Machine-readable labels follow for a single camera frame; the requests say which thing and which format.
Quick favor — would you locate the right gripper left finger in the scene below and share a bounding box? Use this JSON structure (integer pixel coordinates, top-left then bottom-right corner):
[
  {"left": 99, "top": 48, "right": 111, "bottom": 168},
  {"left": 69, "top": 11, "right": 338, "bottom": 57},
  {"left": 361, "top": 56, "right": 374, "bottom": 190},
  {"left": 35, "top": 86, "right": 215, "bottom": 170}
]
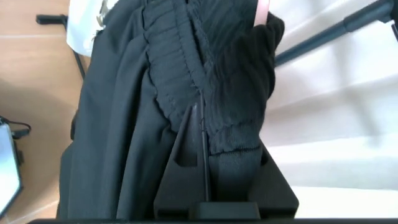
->
[{"left": 153, "top": 93, "right": 213, "bottom": 218}]

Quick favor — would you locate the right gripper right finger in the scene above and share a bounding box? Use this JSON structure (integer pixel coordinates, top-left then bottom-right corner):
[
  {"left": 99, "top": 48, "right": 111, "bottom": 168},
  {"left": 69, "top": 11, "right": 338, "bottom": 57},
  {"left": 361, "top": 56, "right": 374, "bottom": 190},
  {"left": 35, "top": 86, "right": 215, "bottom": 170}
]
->
[{"left": 248, "top": 144, "right": 300, "bottom": 218}]

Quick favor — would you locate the black garment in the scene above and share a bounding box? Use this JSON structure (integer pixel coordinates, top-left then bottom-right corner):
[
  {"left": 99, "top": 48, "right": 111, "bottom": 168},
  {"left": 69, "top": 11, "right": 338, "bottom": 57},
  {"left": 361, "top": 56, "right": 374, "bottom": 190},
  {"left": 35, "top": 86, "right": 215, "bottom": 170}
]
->
[{"left": 55, "top": 0, "right": 285, "bottom": 220}]

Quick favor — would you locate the white printed t-shirt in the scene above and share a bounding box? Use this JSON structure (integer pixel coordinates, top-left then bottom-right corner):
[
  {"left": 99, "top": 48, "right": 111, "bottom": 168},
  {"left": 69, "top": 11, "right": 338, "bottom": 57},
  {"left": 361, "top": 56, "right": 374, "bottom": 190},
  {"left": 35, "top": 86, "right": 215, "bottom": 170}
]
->
[{"left": 66, "top": 0, "right": 121, "bottom": 58}]

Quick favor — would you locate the pink clothes hanger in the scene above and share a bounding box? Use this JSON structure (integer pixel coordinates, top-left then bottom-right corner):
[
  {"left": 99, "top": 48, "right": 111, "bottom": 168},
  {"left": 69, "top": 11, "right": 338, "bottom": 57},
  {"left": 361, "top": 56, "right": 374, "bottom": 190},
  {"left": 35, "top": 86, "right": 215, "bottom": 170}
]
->
[{"left": 253, "top": 0, "right": 271, "bottom": 27}]

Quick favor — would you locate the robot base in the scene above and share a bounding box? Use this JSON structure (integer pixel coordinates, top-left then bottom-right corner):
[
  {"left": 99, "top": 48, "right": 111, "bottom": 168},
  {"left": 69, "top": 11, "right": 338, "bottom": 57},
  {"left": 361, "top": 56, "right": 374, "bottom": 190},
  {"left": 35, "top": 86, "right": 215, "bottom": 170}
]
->
[{"left": 0, "top": 116, "right": 32, "bottom": 218}]

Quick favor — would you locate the black clothes rack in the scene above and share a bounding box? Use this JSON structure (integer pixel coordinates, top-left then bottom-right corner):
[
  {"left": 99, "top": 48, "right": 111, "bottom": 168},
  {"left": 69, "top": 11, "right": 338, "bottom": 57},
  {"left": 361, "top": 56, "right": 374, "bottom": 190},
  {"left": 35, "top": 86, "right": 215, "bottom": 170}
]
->
[{"left": 35, "top": 0, "right": 398, "bottom": 79}]

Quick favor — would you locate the beige curtain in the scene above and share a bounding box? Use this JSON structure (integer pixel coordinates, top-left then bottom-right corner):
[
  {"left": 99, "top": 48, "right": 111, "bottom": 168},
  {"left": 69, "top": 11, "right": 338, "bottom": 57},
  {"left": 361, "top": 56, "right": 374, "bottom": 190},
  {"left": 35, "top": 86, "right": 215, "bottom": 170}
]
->
[{"left": 259, "top": 0, "right": 398, "bottom": 218}]

